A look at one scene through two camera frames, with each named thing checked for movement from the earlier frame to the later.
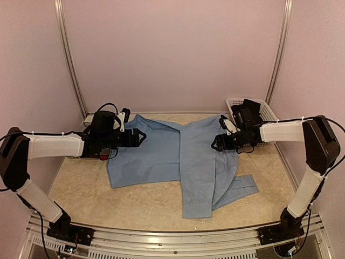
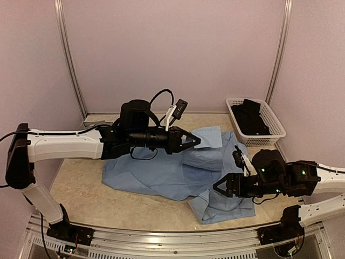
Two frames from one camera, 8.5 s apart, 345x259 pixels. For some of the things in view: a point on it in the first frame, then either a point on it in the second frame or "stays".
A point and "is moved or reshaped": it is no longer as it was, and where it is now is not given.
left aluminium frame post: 58,8 stays
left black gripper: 135,142 to 174,143
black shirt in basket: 248,111 stays
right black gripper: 221,138 to 234,178
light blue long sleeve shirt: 208,178 is moved or reshaped
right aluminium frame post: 287,9 stays
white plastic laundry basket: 267,113 stays
